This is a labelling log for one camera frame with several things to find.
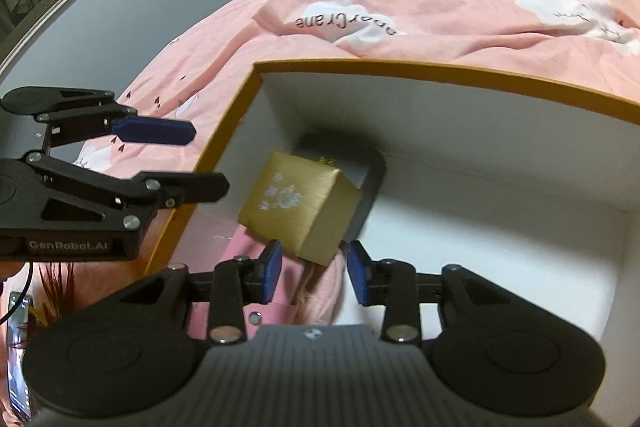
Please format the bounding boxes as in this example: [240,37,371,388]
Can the black cable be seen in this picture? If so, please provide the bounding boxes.
[0,262,36,323]

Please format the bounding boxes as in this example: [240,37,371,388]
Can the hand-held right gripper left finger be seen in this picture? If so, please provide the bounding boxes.
[107,239,284,348]

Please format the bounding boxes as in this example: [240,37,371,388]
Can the red green feather toy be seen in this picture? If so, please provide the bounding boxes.
[30,262,76,323]

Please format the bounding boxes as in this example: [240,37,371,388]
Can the pink snap case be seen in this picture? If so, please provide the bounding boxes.
[187,227,301,340]

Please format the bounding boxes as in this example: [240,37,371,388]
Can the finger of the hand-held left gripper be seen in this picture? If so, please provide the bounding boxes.
[0,86,197,150]
[22,151,231,229]

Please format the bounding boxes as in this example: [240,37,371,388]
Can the yellow cardboard box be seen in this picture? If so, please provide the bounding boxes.
[145,61,640,358]

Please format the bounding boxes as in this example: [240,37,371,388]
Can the small gold box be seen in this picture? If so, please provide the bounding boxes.
[237,151,363,267]

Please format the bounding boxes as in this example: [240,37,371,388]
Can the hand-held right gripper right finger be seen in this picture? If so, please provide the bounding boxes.
[346,239,501,345]

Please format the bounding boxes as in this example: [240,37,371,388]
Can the pink printed blanket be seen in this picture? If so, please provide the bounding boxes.
[0,0,640,413]

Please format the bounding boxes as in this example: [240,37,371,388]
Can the pink cloth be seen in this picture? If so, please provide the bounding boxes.
[287,249,348,327]

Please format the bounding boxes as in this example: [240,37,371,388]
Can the smartphone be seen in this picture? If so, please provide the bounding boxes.
[7,292,36,418]

